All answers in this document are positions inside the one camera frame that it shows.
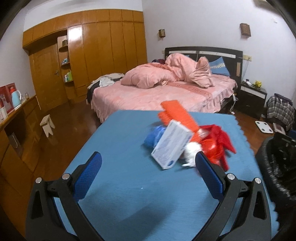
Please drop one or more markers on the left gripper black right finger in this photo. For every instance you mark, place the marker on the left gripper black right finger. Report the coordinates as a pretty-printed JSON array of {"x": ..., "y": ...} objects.
[{"x": 253, "y": 221}]

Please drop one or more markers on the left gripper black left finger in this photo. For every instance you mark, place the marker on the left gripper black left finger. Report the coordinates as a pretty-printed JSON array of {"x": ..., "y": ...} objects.
[{"x": 43, "y": 219}]

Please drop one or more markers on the red plastic bag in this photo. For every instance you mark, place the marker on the red plastic bag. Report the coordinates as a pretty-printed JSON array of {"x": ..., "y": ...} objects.
[{"x": 215, "y": 144}]

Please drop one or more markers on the white cardboard box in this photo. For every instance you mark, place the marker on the white cardboard box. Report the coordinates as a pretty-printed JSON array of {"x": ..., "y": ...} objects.
[{"x": 171, "y": 144}]

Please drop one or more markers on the blue plastic bag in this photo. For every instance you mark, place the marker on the blue plastic bag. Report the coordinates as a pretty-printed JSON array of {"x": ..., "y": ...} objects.
[{"x": 154, "y": 136}]

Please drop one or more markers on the orange bubble wrap sheet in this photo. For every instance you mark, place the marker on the orange bubble wrap sheet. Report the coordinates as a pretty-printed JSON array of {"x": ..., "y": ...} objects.
[{"x": 173, "y": 110}]

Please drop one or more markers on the blue table mat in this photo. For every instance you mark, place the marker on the blue table mat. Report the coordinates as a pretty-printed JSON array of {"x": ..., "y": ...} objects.
[{"x": 132, "y": 197}]

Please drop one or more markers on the wooden side cabinet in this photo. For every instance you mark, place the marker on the wooden side cabinet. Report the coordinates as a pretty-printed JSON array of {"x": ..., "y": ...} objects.
[{"x": 20, "y": 135}]

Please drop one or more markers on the white bathroom scale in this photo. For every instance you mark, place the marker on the white bathroom scale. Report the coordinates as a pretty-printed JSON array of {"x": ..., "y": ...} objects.
[{"x": 264, "y": 127}]

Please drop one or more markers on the pink book on floor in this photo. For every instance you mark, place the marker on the pink book on floor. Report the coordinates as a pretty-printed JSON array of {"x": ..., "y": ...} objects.
[{"x": 278, "y": 128}]

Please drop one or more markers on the small white wooden stool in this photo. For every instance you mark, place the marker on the small white wooden stool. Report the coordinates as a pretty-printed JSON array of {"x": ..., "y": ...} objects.
[{"x": 47, "y": 125}]

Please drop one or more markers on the plaid shirt on chair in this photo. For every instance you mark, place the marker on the plaid shirt on chair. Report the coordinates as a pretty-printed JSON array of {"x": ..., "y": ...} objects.
[{"x": 281, "y": 109}]

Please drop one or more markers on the black nightstand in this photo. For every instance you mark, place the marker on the black nightstand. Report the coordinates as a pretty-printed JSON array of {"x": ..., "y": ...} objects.
[{"x": 251, "y": 100}]

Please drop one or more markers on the light blue electric kettle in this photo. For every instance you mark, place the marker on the light blue electric kettle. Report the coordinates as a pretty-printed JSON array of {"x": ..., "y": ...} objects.
[{"x": 15, "y": 97}]

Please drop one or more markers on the yellow plush toy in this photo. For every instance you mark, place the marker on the yellow plush toy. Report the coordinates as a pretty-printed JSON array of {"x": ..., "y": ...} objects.
[{"x": 257, "y": 84}]

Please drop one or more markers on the bed with pink sheet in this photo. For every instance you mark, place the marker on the bed with pink sheet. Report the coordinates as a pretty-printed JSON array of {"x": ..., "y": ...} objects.
[{"x": 147, "y": 93}]

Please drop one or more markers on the red box on cabinet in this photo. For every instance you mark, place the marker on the red box on cabinet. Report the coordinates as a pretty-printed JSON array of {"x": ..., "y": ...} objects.
[{"x": 6, "y": 96}]

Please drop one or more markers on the pile of clothes on bed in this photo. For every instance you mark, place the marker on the pile of clothes on bed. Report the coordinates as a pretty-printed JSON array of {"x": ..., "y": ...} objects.
[{"x": 102, "y": 81}]

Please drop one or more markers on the blue pillow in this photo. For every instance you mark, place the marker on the blue pillow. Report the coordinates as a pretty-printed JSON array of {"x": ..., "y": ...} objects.
[{"x": 218, "y": 67}]

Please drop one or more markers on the black headboard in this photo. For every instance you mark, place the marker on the black headboard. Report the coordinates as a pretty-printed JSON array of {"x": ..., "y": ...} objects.
[{"x": 233, "y": 59}]

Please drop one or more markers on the pink duvet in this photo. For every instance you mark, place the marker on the pink duvet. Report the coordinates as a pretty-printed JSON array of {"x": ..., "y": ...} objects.
[{"x": 177, "y": 67}]

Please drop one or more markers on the wooden wardrobe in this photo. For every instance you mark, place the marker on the wooden wardrobe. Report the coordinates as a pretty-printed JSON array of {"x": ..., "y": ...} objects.
[{"x": 66, "y": 53}]

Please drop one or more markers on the wall power socket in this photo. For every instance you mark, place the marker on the wall power socket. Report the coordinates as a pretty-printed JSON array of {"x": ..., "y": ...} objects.
[{"x": 247, "y": 57}]

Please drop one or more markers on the right wall lamp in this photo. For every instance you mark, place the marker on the right wall lamp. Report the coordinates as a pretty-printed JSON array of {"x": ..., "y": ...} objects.
[{"x": 245, "y": 30}]

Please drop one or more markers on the wall lamp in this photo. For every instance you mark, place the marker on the wall lamp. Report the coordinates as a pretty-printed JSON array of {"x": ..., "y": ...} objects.
[
  {"x": 161, "y": 33},
  {"x": 245, "y": 30}
]

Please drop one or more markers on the left wall lamp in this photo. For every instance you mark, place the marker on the left wall lamp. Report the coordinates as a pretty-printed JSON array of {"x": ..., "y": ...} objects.
[{"x": 161, "y": 33}]

